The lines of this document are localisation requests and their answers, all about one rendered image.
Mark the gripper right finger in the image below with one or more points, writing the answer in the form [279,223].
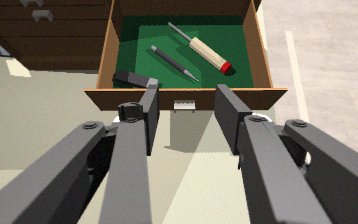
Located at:
[275,189]

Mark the brown wooden tool chest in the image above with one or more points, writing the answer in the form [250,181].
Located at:
[71,35]

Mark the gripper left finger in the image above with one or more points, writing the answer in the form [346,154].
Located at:
[58,186]

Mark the cream-handled screwdriver with red band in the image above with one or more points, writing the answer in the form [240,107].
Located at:
[206,52]

